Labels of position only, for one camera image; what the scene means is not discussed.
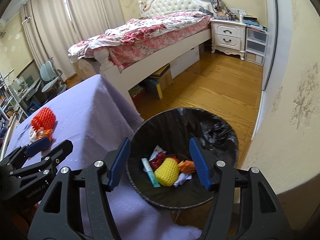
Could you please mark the sliding wardrobe door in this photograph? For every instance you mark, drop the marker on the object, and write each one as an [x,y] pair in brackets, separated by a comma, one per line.
[279,30]

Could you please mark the white storage box under bed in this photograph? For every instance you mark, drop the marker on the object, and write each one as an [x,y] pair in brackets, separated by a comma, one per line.
[183,62]

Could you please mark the beige curtains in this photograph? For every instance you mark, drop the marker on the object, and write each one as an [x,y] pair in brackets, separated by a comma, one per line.
[53,26]

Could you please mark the orange wrapper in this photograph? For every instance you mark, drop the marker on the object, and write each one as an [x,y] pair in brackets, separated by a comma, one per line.
[44,133]

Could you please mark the white paper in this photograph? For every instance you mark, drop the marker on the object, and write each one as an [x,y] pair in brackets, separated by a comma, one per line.
[183,177]

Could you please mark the floral pink quilt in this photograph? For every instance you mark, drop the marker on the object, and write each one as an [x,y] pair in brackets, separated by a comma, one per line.
[137,39]

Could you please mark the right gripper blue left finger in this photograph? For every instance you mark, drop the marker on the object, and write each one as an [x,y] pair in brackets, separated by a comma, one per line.
[59,213]

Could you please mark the cardboard box under bed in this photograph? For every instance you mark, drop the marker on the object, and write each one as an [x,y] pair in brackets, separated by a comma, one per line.
[162,79]

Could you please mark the white tissue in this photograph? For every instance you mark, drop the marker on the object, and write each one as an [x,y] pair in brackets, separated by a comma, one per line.
[32,135]

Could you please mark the teal white tube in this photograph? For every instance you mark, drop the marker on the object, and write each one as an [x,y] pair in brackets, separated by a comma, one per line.
[150,173]

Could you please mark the light green desk chair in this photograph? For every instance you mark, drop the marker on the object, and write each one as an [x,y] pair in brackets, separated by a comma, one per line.
[52,77]

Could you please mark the study desk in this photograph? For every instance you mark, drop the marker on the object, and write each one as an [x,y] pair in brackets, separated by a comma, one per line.
[25,94]

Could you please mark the orange paper piece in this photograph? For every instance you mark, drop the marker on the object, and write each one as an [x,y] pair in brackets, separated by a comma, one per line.
[187,167]

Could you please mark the white nightstand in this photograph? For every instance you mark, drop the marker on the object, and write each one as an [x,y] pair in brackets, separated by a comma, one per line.
[228,37]

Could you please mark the purple tablecloth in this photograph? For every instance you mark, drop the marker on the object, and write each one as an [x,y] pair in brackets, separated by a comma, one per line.
[96,118]

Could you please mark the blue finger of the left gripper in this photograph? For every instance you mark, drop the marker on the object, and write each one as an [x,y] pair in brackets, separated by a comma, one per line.
[37,146]
[58,154]

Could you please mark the plastic drawer unit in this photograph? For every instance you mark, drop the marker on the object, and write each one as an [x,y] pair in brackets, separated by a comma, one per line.
[256,45]

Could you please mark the red foam fruit net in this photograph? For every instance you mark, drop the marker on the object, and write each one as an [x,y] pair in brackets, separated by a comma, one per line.
[45,119]

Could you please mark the yellow foam fruit net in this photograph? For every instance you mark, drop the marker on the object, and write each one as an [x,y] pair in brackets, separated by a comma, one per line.
[168,172]

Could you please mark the bookshelf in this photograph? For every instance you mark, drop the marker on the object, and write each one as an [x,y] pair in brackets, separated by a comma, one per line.
[9,104]

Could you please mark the white bed frame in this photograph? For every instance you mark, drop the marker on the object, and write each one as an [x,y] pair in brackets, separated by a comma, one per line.
[138,71]

